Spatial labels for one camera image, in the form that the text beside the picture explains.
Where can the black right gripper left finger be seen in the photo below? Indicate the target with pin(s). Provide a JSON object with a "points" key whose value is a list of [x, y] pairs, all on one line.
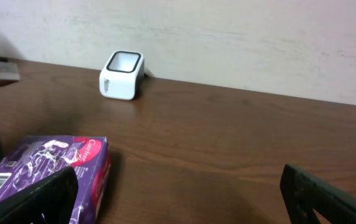
{"points": [[49, 200]]}

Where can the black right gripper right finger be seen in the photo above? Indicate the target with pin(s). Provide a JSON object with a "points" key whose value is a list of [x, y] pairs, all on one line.
{"points": [[305, 195]]}

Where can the purple Carefree liner pack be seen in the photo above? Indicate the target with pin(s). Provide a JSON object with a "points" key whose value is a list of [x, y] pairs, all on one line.
{"points": [[37, 157]]}

